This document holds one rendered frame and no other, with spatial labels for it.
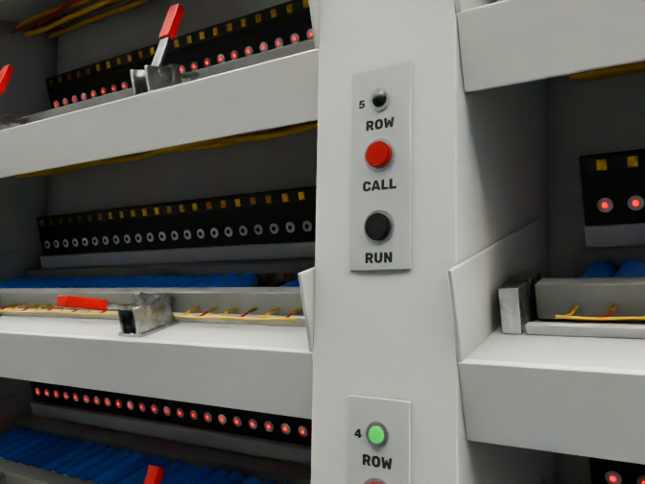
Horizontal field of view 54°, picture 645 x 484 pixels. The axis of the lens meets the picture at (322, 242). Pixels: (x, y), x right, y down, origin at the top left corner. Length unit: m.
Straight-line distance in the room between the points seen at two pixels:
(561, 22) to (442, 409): 0.21
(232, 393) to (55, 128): 0.31
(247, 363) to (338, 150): 0.15
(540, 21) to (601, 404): 0.20
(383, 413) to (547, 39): 0.22
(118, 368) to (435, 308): 0.28
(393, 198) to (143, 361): 0.24
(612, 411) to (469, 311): 0.09
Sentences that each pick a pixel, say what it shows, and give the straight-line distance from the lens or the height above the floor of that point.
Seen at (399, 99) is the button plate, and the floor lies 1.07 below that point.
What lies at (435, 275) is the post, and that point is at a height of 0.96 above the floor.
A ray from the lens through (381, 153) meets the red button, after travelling 0.37.
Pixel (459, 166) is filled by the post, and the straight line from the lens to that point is 0.36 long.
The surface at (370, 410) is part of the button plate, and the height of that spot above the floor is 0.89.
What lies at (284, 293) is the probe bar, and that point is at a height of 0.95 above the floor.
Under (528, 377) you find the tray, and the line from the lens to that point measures 0.34.
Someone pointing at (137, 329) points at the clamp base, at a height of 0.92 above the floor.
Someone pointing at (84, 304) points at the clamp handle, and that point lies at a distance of 0.49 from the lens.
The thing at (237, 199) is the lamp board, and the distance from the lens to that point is 0.66.
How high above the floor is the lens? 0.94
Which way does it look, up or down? 6 degrees up
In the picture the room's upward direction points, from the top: 1 degrees clockwise
